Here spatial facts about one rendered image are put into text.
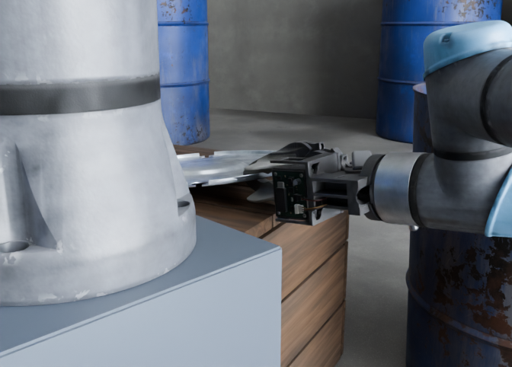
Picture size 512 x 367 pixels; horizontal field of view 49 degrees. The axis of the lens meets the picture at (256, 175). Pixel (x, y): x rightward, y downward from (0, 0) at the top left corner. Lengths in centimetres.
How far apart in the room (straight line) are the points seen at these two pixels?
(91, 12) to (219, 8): 377
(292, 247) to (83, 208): 52
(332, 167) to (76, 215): 41
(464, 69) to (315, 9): 327
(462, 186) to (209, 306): 30
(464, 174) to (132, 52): 33
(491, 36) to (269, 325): 30
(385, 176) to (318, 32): 319
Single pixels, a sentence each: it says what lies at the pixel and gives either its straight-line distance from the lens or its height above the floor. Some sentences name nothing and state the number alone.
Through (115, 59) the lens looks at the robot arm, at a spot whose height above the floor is 56.
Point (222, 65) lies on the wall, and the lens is 404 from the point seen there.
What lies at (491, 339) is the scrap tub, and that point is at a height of 16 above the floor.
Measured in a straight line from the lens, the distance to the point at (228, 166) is 80.
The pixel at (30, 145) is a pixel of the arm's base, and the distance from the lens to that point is 28.
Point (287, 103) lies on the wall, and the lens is 385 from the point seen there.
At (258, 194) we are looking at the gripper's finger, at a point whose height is 37.
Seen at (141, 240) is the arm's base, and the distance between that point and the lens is 28.
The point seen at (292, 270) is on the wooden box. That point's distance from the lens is 78.
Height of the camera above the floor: 57
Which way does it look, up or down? 15 degrees down
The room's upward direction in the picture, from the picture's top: straight up
